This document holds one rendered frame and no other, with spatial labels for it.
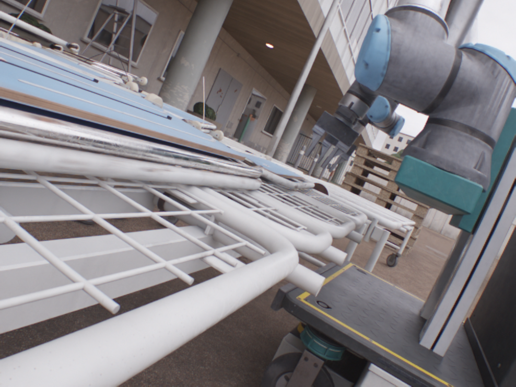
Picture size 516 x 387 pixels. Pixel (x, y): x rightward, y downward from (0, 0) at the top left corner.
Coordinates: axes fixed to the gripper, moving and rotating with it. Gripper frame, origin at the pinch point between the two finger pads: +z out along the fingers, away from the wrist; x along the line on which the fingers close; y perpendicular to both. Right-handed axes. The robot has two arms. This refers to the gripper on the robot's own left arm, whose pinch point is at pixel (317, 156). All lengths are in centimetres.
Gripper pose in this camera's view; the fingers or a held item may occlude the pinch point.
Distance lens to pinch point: 122.5
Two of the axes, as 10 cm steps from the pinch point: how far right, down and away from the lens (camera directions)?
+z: -5.7, 8.1, 1.2
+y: 2.6, 0.3, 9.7
